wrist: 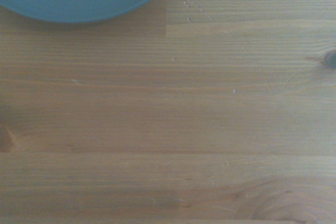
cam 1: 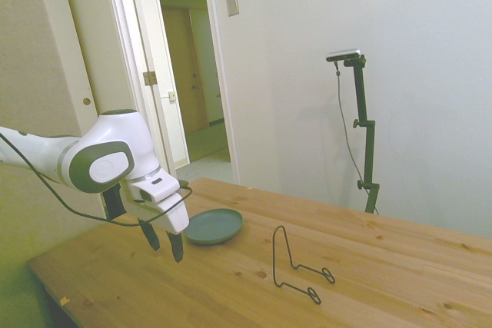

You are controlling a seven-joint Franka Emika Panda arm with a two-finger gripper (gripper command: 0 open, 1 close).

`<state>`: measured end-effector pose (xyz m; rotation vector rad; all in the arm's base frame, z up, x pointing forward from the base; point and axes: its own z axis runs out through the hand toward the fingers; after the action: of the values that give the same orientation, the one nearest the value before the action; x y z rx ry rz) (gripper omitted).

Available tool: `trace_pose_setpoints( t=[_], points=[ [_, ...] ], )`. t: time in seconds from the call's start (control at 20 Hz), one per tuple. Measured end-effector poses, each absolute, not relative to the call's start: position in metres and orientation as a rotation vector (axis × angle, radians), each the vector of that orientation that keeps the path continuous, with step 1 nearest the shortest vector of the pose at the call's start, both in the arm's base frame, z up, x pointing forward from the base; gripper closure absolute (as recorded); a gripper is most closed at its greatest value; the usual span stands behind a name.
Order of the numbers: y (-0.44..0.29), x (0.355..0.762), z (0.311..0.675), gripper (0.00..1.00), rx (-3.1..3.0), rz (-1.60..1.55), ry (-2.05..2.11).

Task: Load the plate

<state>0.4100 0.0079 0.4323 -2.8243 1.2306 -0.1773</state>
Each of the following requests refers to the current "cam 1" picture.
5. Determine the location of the black camera stand pole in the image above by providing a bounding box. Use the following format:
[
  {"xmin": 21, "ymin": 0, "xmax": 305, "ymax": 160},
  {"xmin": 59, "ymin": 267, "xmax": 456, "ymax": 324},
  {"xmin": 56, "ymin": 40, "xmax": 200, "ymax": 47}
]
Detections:
[{"xmin": 342, "ymin": 55, "xmax": 381, "ymax": 215}]

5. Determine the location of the silver exterior camera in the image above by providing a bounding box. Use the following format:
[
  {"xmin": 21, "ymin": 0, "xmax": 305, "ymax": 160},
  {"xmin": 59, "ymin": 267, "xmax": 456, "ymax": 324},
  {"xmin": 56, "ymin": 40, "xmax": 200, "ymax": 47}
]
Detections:
[{"xmin": 326, "ymin": 48, "xmax": 364, "ymax": 63}]

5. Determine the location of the teal round plate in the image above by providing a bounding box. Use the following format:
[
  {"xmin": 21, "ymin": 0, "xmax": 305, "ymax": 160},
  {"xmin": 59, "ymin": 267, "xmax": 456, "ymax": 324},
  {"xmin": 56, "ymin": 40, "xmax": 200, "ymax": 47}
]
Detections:
[{"xmin": 183, "ymin": 207, "xmax": 244, "ymax": 247}]

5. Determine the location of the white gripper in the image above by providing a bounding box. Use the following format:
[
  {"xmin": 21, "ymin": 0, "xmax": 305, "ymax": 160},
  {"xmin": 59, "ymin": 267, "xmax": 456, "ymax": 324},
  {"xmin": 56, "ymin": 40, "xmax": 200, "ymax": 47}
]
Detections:
[{"xmin": 122, "ymin": 189, "xmax": 191, "ymax": 264}]

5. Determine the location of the brown wooden hallway door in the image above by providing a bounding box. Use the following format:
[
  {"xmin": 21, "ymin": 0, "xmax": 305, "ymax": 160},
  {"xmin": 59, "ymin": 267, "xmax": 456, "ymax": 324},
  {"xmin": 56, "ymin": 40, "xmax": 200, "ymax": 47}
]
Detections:
[{"xmin": 161, "ymin": 5, "xmax": 211, "ymax": 134}]

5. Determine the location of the white open door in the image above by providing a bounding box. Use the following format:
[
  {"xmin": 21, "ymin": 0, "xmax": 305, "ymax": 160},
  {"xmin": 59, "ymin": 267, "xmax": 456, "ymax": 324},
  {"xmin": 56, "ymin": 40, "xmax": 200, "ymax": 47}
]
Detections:
[{"xmin": 59, "ymin": 0, "xmax": 147, "ymax": 121}]

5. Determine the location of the white door frame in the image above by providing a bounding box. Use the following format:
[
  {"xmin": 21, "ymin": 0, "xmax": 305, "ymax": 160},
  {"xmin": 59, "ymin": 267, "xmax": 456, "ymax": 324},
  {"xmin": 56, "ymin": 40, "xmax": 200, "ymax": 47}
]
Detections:
[{"xmin": 101, "ymin": 0, "xmax": 241, "ymax": 185}]

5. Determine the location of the black wire plate stand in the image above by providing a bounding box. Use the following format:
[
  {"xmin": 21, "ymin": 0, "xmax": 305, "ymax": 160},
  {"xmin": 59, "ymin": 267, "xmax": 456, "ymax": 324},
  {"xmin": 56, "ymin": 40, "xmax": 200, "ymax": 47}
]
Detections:
[{"xmin": 271, "ymin": 224, "xmax": 336, "ymax": 305}]

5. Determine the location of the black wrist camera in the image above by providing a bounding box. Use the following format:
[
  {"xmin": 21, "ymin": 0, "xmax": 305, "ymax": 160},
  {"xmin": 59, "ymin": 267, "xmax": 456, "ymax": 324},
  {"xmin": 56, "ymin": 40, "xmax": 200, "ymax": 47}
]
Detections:
[{"xmin": 103, "ymin": 184, "xmax": 128, "ymax": 222}]

